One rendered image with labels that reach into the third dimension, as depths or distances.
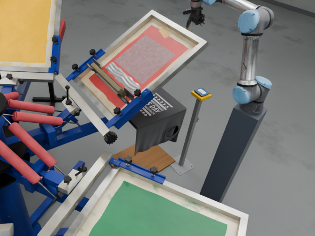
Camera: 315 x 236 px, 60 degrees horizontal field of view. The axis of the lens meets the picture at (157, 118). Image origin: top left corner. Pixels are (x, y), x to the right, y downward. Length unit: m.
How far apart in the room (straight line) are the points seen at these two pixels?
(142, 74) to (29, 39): 0.95
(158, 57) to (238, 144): 0.83
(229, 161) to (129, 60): 1.06
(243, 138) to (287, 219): 1.29
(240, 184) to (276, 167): 0.58
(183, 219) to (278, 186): 1.91
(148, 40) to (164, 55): 0.21
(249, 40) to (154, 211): 1.06
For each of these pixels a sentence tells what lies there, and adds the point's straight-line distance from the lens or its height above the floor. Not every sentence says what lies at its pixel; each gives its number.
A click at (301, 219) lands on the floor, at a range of 3.15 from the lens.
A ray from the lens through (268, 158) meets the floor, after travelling 3.52.
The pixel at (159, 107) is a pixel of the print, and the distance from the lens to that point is 2.14.
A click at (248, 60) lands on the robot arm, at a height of 1.58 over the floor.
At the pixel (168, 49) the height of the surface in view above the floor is 1.44.
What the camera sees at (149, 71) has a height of 1.33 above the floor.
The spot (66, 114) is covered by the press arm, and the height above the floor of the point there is 1.10.
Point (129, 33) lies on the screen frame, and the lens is 2.10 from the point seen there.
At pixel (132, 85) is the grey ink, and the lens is 1.79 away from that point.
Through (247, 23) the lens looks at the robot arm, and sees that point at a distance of 1.62.
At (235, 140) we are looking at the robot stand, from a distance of 2.03.
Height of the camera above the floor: 2.24
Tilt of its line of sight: 39 degrees down
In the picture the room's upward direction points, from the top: 10 degrees clockwise
